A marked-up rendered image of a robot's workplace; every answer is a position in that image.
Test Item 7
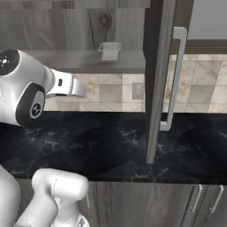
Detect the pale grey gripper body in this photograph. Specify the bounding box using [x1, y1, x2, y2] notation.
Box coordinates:
[71, 77, 87, 98]

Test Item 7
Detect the grey wood wall cabinet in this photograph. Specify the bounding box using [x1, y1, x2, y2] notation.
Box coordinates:
[0, 0, 153, 74]

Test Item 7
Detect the grey wall outlet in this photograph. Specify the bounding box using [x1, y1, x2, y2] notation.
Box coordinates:
[131, 82, 146, 100]

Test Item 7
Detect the grey wood wall cabinet door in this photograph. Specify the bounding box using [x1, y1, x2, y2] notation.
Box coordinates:
[143, 0, 196, 165]

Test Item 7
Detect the long silver door handle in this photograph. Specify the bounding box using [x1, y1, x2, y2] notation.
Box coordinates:
[159, 26, 189, 132]

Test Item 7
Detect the short silver cabinet handle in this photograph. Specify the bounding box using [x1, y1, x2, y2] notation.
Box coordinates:
[209, 184, 225, 215]
[191, 184, 204, 213]
[85, 190, 91, 209]

